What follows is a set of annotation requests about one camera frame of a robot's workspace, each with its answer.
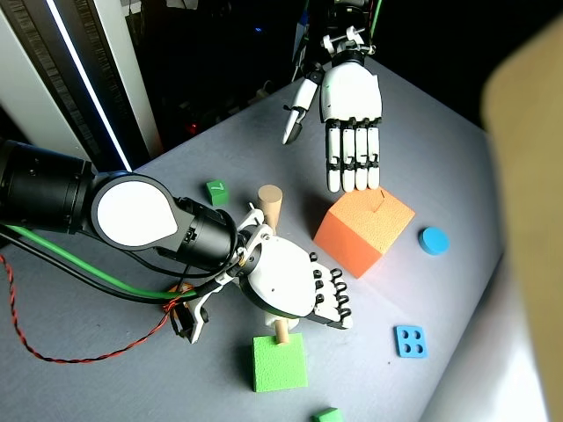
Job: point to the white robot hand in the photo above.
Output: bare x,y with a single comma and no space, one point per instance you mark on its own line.
277,277
352,92

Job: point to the wooden mallet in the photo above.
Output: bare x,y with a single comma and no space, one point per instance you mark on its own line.
269,206

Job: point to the orange foam cube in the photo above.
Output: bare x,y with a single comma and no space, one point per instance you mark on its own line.
360,233

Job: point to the orange hexagon block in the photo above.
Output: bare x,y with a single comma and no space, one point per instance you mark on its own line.
184,288

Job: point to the small green numbered cube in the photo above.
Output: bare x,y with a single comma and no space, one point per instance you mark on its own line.
217,195

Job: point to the small plain green block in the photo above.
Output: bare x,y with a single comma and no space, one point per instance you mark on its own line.
327,415

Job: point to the blue square four-hole block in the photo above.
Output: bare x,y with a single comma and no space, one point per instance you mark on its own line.
411,342

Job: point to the blue round disc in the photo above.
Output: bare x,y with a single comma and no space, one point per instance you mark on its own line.
433,241

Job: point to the large green foam cube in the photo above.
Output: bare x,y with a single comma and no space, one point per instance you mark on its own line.
279,365

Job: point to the grey table cloth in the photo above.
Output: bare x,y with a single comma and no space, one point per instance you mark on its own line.
132,373

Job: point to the blurry tan board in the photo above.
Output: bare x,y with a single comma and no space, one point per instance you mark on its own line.
528,176

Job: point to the bright white light strip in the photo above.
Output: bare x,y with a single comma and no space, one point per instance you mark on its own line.
88,88

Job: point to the white frame column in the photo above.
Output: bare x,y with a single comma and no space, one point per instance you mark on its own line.
127,88

